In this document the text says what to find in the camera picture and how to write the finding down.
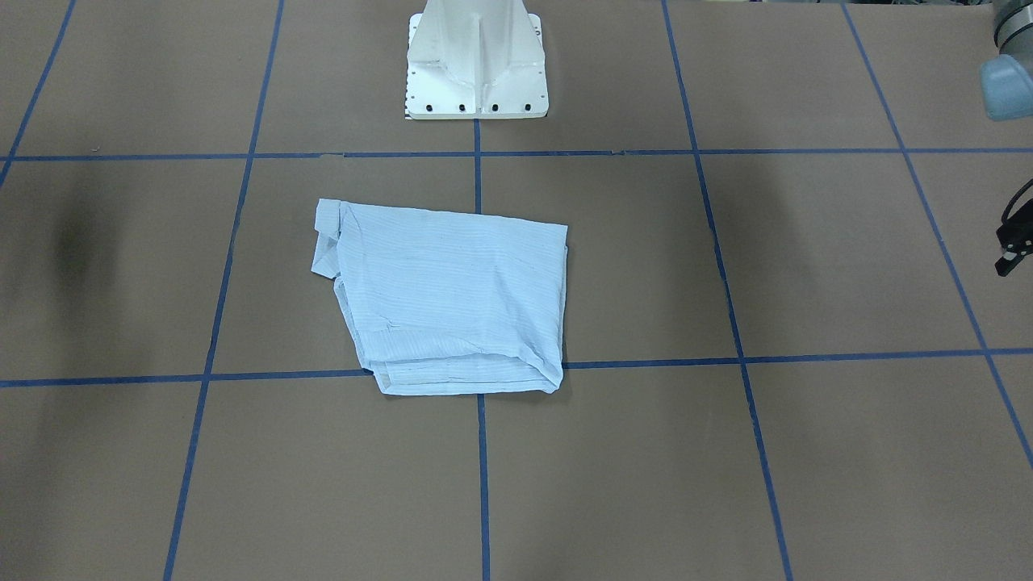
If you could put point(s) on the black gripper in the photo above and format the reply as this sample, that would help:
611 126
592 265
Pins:
1014 245

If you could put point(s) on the light blue button shirt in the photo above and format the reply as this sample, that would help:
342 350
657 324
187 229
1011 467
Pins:
447 303

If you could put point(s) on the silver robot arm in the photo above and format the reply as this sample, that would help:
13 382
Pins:
1006 85

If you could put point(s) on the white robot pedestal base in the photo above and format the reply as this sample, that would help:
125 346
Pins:
476 60

